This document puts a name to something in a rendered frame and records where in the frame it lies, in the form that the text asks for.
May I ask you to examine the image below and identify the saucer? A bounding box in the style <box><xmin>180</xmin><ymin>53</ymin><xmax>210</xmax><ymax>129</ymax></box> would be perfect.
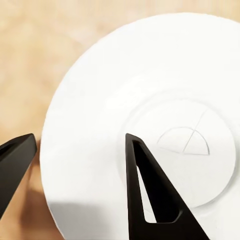
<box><xmin>39</xmin><ymin>12</ymin><xmax>240</xmax><ymax>240</ymax></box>

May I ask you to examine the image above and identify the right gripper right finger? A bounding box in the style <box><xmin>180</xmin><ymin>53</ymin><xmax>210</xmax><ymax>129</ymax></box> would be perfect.
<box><xmin>125</xmin><ymin>133</ymin><xmax>210</xmax><ymax>240</ymax></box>

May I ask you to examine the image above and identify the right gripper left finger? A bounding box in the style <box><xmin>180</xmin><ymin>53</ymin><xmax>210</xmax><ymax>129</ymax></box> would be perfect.
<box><xmin>0</xmin><ymin>133</ymin><xmax>38</xmax><ymax>219</ymax></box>

